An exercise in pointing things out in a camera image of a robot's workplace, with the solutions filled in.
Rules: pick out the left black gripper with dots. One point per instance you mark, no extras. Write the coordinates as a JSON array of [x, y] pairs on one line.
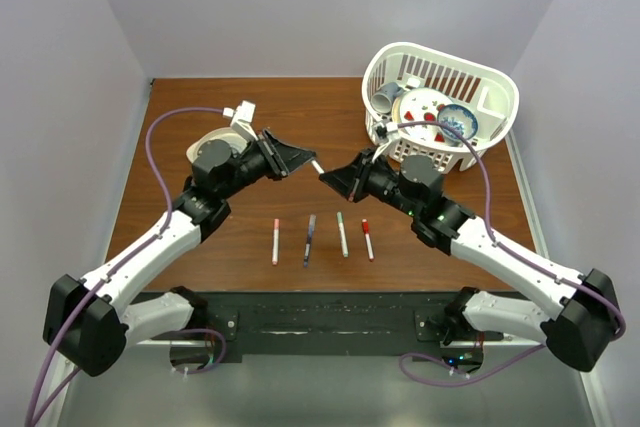
[[280, 158]]

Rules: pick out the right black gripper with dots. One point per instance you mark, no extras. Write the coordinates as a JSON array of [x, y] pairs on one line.
[[351, 181]]

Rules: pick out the blue pen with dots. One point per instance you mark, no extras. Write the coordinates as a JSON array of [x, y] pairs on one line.
[[309, 238]]

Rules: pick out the white pen green tip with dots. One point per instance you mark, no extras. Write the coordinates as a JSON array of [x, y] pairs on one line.
[[342, 234]]

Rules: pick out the white pen pink end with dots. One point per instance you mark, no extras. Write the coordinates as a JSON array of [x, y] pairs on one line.
[[275, 242]]

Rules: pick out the white pen red tip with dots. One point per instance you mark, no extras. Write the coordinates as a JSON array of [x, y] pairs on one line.
[[369, 247]]

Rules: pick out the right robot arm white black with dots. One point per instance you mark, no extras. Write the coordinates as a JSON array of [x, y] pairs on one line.
[[573, 314]]

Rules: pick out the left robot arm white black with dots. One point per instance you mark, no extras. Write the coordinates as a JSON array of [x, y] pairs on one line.
[[92, 320]]

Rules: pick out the beige plate blue rings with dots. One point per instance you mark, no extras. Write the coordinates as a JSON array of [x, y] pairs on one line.
[[200, 147]]

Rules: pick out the grey ceramic mug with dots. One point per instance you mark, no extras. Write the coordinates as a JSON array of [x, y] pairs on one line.
[[383, 99]]

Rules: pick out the white plate red fruit pattern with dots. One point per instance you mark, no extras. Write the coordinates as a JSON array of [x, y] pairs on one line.
[[420, 104]]

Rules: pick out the white plastic dish basket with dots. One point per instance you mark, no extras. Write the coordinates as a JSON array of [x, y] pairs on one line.
[[409, 83]]

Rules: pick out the blue white patterned bowl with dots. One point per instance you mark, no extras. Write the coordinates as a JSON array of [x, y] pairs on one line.
[[458, 119]]

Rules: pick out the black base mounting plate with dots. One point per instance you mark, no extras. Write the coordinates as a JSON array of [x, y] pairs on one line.
[[374, 324]]

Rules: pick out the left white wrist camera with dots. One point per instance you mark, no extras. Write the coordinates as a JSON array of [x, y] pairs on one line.
[[241, 119]]

